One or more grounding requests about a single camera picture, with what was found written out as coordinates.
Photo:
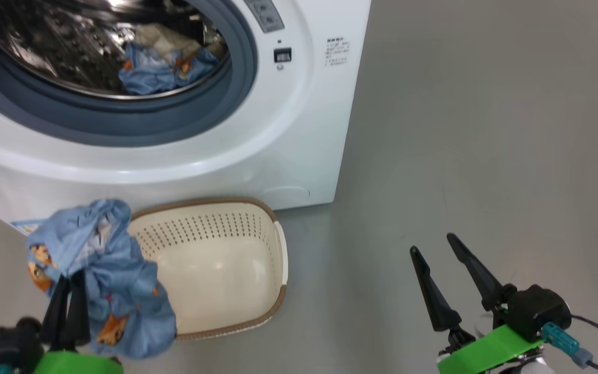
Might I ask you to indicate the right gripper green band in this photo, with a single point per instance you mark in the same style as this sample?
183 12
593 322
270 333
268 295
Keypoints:
538 311

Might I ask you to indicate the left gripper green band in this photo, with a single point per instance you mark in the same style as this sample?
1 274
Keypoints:
13 348

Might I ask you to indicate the blue cartoon print garment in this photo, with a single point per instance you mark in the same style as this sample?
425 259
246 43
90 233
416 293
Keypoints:
122 280

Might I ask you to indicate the blue garment with cream lining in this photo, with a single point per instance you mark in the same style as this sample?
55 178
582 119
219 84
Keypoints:
159 72

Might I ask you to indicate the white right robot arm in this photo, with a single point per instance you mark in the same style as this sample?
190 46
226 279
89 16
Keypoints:
535 370

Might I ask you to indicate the white front-load washing machine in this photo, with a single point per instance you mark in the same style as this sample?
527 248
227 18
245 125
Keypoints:
304 130

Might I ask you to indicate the steel washing machine drum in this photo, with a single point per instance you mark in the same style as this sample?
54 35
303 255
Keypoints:
60 52

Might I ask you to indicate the black door lock slot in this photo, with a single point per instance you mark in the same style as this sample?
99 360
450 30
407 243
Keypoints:
282 55

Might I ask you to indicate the blue energy label sticker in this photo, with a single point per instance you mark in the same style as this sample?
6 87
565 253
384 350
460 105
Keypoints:
26 226

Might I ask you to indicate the cream perforated laundry basket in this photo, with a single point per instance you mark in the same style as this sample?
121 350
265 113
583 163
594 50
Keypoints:
216 280

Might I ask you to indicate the round drain filter cover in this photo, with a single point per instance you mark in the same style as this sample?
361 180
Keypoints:
284 196

